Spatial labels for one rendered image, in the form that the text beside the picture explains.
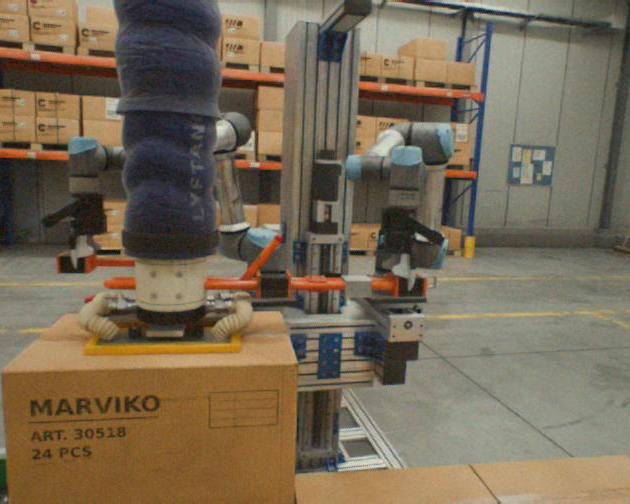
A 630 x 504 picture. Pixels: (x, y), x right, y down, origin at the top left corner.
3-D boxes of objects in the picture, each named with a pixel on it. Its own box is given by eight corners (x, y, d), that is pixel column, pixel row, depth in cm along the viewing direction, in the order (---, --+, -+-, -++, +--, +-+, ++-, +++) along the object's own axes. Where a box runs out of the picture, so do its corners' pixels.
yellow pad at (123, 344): (82, 356, 108) (81, 334, 107) (95, 340, 117) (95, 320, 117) (240, 353, 113) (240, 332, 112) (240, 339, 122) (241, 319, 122)
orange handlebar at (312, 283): (52, 293, 116) (51, 278, 115) (91, 267, 145) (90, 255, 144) (431, 293, 129) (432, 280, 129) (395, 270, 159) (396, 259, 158)
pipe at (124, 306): (84, 337, 109) (83, 312, 108) (113, 306, 133) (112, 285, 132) (240, 335, 114) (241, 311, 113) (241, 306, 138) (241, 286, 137)
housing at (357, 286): (344, 297, 126) (345, 280, 125) (339, 291, 132) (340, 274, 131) (371, 297, 127) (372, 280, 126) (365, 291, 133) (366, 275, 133)
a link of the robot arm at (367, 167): (382, 119, 178) (343, 151, 136) (413, 119, 174) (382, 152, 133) (382, 151, 183) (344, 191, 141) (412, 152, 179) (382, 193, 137)
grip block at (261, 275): (257, 300, 121) (257, 276, 120) (255, 290, 130) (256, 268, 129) (291, 299, 122) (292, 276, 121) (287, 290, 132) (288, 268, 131)
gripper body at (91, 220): (100, 237, 139) (99, 194, 137) (67, 236, 138) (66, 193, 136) (107, 233, 147) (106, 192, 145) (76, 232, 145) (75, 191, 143)
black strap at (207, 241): (110, 252, 108) (110, 234, 107) (133, 237, 131) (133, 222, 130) (216, 253, 111) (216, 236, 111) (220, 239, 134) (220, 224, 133)
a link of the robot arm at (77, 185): (65, 177, 135) (75, 176, 143) (65, 194, 136) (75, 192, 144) (94, 178, 136) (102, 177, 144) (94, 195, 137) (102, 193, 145)
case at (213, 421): (11, 550, 105) (-1, 371, 98) (71, 446, 144) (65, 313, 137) (293, 526, 115) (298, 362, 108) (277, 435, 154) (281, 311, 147)
